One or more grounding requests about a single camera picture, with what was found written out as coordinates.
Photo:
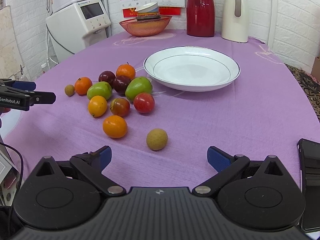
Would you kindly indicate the cream thermos jug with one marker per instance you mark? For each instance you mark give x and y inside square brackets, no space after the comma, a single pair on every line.
[235,21]

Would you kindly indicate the purple tablecloth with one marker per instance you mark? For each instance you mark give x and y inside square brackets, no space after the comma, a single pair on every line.
[263,112]

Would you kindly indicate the orange tangerine with stem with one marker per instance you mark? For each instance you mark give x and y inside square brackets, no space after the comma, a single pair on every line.
[126,70]

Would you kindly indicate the yellow-orange kumquat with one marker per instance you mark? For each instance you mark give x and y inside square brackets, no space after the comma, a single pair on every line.
[97,106]

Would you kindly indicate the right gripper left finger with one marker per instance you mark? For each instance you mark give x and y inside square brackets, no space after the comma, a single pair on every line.
[59,195]

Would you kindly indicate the small brown longan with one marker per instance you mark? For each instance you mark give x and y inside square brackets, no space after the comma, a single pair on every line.
[69,90]

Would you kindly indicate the dark red plum front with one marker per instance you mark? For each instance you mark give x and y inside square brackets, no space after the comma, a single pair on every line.
[121,83]

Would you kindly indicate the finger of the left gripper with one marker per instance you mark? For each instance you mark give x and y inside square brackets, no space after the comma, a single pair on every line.
[22,85]
[35,97]

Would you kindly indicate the white porcelain plate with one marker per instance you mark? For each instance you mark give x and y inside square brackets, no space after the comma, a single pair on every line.
[192,69]

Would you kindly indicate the white water dispenser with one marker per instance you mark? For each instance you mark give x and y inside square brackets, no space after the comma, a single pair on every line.
[78,26]

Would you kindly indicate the red tomato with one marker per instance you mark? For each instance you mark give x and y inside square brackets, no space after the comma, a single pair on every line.
[144,103]

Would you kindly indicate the black phone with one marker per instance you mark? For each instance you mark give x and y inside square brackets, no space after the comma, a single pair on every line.
[309,182]

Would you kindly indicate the red thermos jug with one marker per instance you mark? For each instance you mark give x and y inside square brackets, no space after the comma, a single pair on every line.
[200,18]

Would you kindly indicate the green jujube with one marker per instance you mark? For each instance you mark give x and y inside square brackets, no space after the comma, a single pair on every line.
[102,88]
[138,85]

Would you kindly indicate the dark red plum back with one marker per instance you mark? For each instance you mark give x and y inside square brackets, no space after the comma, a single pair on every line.
[107,76]

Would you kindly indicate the orange glass bowl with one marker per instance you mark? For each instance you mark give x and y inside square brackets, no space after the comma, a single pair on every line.
[145,28]

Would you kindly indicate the orange kumquat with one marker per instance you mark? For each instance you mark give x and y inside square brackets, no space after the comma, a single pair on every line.
[115,126]

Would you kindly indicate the dark red plum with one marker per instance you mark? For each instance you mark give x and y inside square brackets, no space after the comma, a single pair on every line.
[121,83]
[107,76]

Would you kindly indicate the red-green tomato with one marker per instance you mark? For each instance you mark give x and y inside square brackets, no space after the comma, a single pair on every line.
[120,107]

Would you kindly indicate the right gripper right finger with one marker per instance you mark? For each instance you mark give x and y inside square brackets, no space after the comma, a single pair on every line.
[258,195]

